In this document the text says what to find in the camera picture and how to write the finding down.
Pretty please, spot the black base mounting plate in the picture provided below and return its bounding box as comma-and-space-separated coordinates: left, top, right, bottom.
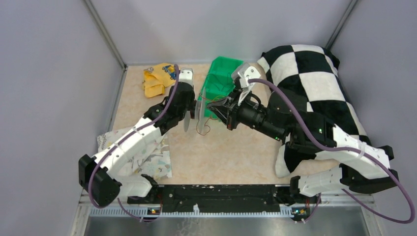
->
127, 184, 318, 213

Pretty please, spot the green compartment bin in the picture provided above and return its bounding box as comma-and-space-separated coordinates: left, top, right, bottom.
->
197, 57, 244, 103

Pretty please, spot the grey cable spool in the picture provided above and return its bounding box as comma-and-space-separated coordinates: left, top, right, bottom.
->
183, 95, 207, 135

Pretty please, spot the white animal print cloth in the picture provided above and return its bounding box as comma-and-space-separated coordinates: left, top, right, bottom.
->
96, 127, 172, 180

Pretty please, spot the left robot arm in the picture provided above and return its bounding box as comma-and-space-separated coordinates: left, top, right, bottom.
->
78, 82, 195, 208

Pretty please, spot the yellow printed cloth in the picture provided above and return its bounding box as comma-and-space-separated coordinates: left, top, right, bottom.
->
142, 63, 176, 98

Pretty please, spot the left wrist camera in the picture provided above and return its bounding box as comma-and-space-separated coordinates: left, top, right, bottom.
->
179, 68, 194, 87

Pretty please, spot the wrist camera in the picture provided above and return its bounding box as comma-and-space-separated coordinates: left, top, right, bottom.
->
231, 62, 261, 106
179, 68, 194, 87

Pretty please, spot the black white checkered pillow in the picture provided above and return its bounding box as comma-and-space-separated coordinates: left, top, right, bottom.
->
256, 44, 374, 179

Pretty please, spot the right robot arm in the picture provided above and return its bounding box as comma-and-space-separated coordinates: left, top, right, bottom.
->
208, 89, 398, 203

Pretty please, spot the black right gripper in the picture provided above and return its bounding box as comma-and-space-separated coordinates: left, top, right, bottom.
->
206, 85, 286, 142

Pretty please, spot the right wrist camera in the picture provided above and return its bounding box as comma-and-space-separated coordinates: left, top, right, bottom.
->
231, 62, 261, 106

